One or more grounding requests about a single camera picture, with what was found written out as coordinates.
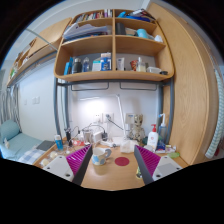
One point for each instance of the bed with teal bedding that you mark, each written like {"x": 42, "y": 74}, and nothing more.
{"x": 16, "y": 143}

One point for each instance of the metal cup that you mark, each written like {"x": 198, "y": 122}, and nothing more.
{"x": 87, "y": 135}

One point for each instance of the white bottle with red pump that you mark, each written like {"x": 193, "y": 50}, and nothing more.
{"x": 153, "y": 138}

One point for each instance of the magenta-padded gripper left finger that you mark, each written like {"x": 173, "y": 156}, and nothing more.
{"x": 78, "y": 160}

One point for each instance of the white desk lamp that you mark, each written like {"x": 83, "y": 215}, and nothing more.
{"x": 122, "y": 116}

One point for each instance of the cream mug with blue patches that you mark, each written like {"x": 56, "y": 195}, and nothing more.
{"x": 100, "y": 156}

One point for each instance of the tree creature figurine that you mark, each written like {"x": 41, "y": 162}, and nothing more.
{"x": 137, "y": 128}

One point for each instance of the flat round red coaster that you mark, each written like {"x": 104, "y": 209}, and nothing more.
{"x": 122, "y": 161}

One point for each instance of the wooden loft bed frame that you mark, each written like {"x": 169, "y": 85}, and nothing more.
{"x": 46, "y": 41}

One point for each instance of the white wall socket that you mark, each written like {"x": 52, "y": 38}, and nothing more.
{"x": 96, "y": 117}
{"x": 107, "y": 116}

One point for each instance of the white light switch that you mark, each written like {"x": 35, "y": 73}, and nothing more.
{"x": 35, "y": 100}

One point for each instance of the cream round object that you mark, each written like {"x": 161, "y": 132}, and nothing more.
{"x": 53, "y": 155}
{"x": 45, "y": 162}

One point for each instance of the blue bottle with white nozzle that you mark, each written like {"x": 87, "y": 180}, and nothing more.
{"x": 162, "y": 129}

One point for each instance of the blue tube with white cap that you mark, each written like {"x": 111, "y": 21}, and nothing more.
{"x": 59, "y": 143}

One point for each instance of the blue small box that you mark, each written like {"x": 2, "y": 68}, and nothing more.
{"x": 161, "y": 146}

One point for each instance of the black electric shaver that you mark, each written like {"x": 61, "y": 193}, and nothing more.
{"x": 68, "y": 136}

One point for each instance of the white charger block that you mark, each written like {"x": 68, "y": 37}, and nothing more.
{"x": 97, "y": 136}

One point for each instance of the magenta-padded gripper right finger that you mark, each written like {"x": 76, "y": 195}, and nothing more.
{"x": 148, "y": 160}

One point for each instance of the wooden shelf unit with items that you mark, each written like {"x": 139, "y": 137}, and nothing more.
{"x": 113, "y": 45}

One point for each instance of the white plastic bag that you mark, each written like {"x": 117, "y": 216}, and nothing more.
{"x": 128, "y": 146}

